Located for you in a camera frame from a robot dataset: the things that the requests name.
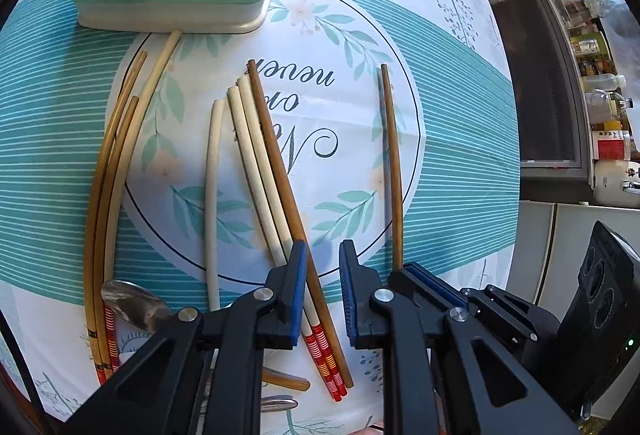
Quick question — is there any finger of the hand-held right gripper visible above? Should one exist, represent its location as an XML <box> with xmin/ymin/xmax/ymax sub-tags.
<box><xmin>402</xmin><ymin>261</ymin><xmax>561</xmax><ymax>356</ymax></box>
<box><xmin>387</xmin><ymin>268</ymin><xmax>416</xmax><ymax>298</ymax></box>

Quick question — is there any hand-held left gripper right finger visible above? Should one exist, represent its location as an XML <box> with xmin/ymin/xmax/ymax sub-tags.
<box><xmin>339</xmin><ymin>239</ymin><xmax>581</xmax><ymax>435</ymax></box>

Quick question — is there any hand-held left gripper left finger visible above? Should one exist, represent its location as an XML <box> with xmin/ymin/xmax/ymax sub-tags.
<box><xmin>60</xmin><ymin>240</ymin><xmax>308</xmax><ymax>435</ymax></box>

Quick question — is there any dark brown wooden chopstick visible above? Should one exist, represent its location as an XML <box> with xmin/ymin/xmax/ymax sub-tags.
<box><xmin>377</xmin><ymin>63</ymin><xmax>405</xmax><ymax>272</ymax></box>
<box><xmin>261</xmin><ymin>369</ymin><xmax>312</xmax><ymax>392</ymax></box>
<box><xmin>246</xmin><ymin>60</ymin><xmax>355</xmax><ymax>390</ymax></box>

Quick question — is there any white cabinet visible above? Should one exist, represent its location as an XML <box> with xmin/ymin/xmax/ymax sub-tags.
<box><xmin>520</xmin><ymin>200</ymin><xmax>640</xmax><ymax>316</ymax></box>

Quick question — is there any metal fork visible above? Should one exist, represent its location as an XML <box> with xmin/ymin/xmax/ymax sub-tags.
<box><xmin>260</xmin><ymin>395</ymin><xmax>299</xmax><ymax>413</ymax></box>

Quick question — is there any white rice cooker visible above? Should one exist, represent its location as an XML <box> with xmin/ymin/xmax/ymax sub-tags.
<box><xmin>592</xmin><ymin>160</ymin><xmax>640</xmax><ymax>208</ymax></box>

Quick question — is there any red label jar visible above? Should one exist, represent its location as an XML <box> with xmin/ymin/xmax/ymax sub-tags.
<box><xmin>590</xmin><ymin>127</ymin><xmax>640</xmax><ymax>162</ymax></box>

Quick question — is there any teal leaf print tablecloth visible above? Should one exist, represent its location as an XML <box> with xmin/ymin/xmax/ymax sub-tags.
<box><xmin>0</xmin><ymin>0</ymin><xmax>523</xmax><ymax>435</ymax></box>

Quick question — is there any small metal spoon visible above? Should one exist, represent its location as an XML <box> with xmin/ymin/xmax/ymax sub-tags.
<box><xmin>101</xmin><ymin>280</ymin><xmax>173</xmax><ymax>331</ymax></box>

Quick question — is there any clear oil bottle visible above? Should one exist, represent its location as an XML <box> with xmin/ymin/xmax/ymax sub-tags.
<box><xmin>585</xmin><ymin>91</ymin><xmax>636</xmax><ymax>123</ymax></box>

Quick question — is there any brown bamboo chopstick black band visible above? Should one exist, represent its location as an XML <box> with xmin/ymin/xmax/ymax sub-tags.
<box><xmin>83</xmin><ymin>51</ymin><xmax>149</xmax><ymax>366</ymax></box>

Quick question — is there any clear plastic bottle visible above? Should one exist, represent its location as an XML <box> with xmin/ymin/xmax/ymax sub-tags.
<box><xmin>580</xmin><ymin>74</ymin><xmax>628</xmax><ymax>93</ymax></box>

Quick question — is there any green label jar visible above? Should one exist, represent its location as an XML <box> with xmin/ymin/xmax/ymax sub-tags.
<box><xmin>570</xmin><ymin>32</ymin><xmax>603</xmax><ymax>58</ymax></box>

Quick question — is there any glass jug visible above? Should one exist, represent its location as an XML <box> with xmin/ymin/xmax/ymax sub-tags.
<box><xmin>555</xmin><ymin>0</ymin><xmax>608</xmax><ymax>23</ymax></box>

